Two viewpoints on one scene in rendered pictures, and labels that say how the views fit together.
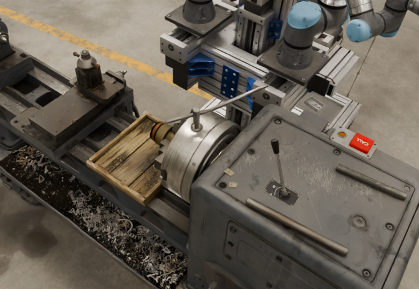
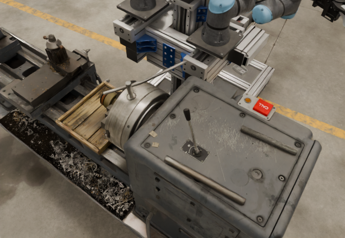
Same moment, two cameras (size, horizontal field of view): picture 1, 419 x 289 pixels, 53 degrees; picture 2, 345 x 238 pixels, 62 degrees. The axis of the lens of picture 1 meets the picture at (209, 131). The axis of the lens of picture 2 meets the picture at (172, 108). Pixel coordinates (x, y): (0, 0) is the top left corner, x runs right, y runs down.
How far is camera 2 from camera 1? 25 cm
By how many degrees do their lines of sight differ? 5
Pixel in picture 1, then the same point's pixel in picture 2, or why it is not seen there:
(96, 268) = (78, 193)
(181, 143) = (119, 109)
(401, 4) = not seen: outside the picture
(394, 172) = (288, 131)
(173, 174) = (114, 133)
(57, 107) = (33, 79)
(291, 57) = (212, 36)
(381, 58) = (292, 33)
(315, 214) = (221, 168)
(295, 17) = (213, 3)
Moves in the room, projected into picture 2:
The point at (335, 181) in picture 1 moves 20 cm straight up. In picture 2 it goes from (239, 140) to (253, 104)
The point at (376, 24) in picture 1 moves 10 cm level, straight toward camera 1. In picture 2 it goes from (276, 8) to (270, 21)
